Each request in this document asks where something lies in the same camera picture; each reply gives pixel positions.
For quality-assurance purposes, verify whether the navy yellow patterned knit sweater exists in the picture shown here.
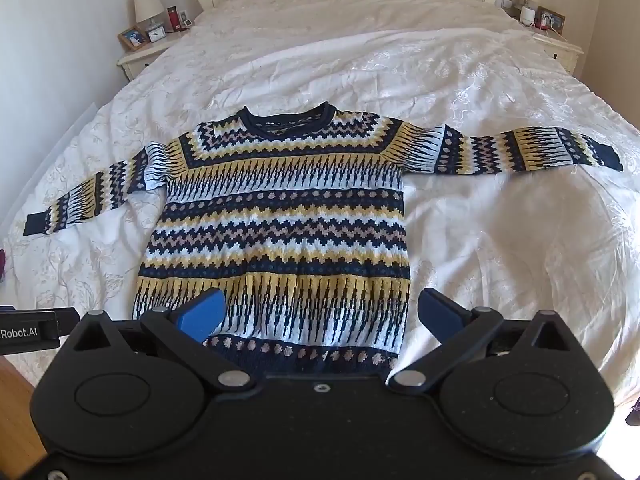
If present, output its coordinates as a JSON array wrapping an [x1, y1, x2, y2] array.
[[24, 103, 622, 373]]

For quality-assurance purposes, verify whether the white floral duvet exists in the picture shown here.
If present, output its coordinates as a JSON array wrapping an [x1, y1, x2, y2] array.
[[1, 0, 639, 405]]

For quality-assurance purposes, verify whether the cream left nightstand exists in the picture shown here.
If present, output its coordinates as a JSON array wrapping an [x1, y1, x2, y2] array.
[[117, 32, 188, 82]]

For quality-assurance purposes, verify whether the cream nightstand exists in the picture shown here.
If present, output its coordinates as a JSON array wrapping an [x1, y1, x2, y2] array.
[[117, 32, 188, 82], [524, 22, 584, 75]]

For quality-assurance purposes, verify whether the small white alarm clock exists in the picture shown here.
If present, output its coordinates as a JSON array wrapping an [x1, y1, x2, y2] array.
[[146, 24, 167, 44]]

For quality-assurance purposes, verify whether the cream right nightstand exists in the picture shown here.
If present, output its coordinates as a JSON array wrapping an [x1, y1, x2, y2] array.
[[524, 22, 584, 75]]

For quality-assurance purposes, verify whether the small grey device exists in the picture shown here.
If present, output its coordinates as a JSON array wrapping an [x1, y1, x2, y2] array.
[[179, 11, 193, 29]]

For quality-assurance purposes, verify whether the red bottle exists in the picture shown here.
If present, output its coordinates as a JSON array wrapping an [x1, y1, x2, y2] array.
[[167, 6, 182, 32]]

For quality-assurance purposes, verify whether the white jar on nightstand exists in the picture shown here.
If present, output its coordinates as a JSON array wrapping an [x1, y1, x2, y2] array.
[[520, 6, 536, 27]]

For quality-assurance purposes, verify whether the left white table lamp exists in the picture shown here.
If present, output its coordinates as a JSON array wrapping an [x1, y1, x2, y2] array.
[[134, 0, 164, 28]]

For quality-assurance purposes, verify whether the wooden photo frame left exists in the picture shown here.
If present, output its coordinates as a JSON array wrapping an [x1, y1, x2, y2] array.
[[118, 26, 150, 51]]

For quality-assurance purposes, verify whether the brown photo frame right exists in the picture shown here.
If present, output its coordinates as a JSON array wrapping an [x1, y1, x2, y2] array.
[[535, 6, 565, 35]]

